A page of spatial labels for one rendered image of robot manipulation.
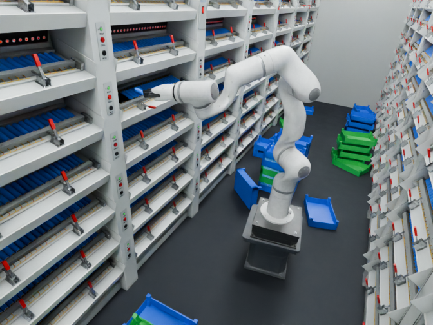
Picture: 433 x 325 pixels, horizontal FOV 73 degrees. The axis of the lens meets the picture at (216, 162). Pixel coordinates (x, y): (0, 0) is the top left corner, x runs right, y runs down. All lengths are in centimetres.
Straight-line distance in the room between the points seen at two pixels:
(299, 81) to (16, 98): 96
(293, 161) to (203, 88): 59
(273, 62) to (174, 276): 129
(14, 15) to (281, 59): 85
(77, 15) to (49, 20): 10
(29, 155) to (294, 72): 98
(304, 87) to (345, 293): 124
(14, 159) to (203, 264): 123
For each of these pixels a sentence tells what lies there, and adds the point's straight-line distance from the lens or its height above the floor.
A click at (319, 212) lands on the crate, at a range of 247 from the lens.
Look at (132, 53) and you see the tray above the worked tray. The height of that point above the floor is 120.
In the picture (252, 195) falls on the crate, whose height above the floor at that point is 14.
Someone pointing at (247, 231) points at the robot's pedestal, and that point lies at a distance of 173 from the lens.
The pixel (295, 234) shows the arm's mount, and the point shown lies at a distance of 165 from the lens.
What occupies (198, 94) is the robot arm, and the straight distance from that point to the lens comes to 110.
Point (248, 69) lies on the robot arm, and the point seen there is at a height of 121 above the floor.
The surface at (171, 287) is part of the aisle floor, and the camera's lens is 180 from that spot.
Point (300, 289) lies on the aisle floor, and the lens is 190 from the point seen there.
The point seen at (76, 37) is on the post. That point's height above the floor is 129.
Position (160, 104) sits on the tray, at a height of 97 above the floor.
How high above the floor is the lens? 144
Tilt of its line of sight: 30 degrees down
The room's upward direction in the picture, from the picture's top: 4 degrees clockwise
